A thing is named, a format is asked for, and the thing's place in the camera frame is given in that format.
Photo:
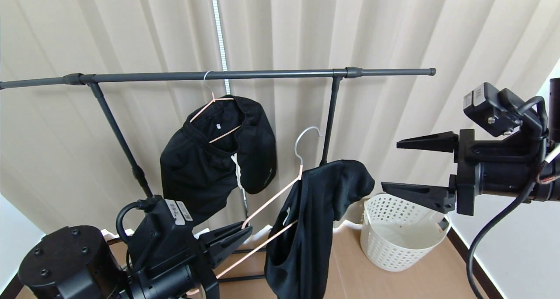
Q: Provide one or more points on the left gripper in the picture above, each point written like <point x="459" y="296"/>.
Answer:
<point x="175" y="286"/>

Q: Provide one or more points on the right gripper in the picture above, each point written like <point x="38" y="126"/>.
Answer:
<point x="503" y="176"/>

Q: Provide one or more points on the pink clothes hanger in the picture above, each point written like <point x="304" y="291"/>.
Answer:
<point x="201" y="111"/>
<point x="262" y="209"/>

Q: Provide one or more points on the black shorts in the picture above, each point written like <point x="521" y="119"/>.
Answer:
<point x="197" y="172"/>

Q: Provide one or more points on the black mesh sleeveless shirt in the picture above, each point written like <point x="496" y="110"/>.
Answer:
<point x="315" y="229"/>

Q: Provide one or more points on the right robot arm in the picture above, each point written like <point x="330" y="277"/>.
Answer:
<point x="554" y="115"/>

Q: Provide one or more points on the white laundry basket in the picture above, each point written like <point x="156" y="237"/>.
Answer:
<point x="402" y="237"/>

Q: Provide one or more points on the black clothes rack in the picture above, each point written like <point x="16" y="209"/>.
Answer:
<point x="262" y="75"/>

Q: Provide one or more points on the beige curtain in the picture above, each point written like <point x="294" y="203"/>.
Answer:
<point x="393" y="27"/>

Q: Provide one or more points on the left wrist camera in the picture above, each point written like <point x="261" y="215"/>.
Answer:
<point x="157" y="233"/>

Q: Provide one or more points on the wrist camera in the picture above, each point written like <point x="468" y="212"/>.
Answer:
<point x="157" y="233"/>
<point x="490" y="106"/>

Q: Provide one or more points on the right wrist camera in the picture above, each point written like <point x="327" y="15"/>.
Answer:
<point x="490" y="106"/>

